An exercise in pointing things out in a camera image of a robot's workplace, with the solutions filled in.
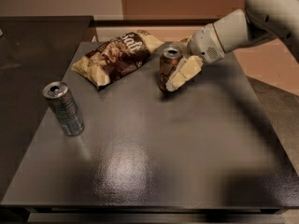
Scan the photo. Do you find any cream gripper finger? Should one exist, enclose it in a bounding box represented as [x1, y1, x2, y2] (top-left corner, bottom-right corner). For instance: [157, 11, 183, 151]
[165, 55, 203, 91]
[178, 36, 191, 46]

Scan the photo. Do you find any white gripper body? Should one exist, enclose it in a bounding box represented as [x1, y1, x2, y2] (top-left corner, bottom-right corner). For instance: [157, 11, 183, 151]
[187, 23, 225, 64]

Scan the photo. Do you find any orange soda can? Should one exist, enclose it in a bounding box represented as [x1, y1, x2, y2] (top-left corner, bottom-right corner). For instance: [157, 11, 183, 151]
[158, 47, 183, 91]

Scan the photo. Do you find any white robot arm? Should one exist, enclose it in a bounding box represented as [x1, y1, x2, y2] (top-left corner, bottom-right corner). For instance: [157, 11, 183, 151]
[165, 0, 299, 91]

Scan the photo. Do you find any silver blue energy drink can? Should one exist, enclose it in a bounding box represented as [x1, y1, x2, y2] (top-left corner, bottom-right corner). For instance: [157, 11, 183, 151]
[43, 81, 84, 136]

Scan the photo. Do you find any brown cream chip bag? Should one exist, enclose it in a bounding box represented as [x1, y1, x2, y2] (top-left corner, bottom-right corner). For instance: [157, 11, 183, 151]
[71, 30, 164, 89]

